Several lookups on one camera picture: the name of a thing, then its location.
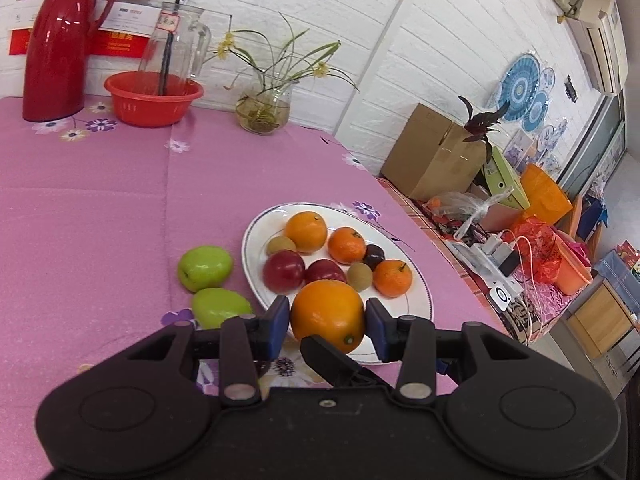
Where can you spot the red apple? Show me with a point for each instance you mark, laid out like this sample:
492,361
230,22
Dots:
283,272
324,269

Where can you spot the black chopsticks in pitcher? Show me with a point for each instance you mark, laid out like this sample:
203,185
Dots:
162,83

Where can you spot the white air conditioner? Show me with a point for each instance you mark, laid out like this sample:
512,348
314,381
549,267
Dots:
598,31

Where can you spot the brown kiwi back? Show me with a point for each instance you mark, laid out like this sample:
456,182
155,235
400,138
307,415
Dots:
279,243

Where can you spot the green apple near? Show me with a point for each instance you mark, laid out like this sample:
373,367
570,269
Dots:
212,306

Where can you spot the plaid bench cushion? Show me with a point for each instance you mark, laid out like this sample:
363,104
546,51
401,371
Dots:
481,308

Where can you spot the dark plum on plate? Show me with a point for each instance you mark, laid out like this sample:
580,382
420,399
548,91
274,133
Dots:
373,256

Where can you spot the red thermos jug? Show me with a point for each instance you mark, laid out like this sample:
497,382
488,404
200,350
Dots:
57,57

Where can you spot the blue paper fan decoration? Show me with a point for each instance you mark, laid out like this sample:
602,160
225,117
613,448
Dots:
519,86

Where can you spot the red plastic basket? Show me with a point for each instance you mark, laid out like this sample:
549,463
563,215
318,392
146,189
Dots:
146,110

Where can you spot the orange at plate back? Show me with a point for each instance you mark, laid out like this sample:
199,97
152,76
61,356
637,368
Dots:
307,230

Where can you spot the red apple right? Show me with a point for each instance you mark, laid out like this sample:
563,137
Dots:
324,269

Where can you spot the glass vase with plant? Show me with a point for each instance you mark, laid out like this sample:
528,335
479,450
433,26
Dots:
271,70

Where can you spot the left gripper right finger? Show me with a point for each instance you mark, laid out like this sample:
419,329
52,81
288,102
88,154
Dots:
411,341

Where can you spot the clear plastic bag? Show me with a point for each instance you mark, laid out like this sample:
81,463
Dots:
466,206

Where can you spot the pink floral tablecloth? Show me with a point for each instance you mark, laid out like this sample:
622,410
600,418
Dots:
95,216

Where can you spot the green box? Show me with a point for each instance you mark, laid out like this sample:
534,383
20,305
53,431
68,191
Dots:
502,179

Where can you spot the green apple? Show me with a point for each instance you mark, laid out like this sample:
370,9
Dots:
204,266
212,306

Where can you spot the brown kiwi front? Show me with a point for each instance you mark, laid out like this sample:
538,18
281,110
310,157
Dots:
359,276

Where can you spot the tangerine at plate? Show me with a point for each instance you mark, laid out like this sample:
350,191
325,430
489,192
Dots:
392,278
346,245

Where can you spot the purple leaf plant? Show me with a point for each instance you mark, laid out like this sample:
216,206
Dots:
480,124

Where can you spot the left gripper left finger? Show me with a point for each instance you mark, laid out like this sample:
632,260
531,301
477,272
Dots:
245,341

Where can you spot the large orange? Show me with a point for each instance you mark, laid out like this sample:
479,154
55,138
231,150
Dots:
330,309

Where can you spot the red plastic bag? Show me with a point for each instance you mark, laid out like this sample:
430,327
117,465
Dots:
535,242

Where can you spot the clear glass pitcher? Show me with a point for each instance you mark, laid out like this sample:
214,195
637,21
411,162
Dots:
188,51

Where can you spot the white power strip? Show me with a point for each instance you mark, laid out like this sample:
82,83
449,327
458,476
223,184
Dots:
488,262

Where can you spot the orange plastic bag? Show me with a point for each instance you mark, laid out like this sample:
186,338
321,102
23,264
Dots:
547,201

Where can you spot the tangerine at plate right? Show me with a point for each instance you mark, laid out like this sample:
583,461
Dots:
392,278

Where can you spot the brown cardboard box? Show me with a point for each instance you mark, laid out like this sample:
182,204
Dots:
431,157

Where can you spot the white round plate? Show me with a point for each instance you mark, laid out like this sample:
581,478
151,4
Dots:
270,223

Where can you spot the green apple far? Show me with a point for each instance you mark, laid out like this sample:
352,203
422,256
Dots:
204,266

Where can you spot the brown kiwi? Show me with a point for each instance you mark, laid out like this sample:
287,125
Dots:
279,243
359,276

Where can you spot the orange plastic bucket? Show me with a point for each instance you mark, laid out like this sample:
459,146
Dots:
573,275

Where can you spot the red apple left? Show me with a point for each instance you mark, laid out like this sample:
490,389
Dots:
283,272

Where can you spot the tangerine at plate middle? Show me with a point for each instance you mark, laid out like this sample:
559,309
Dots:
346,245

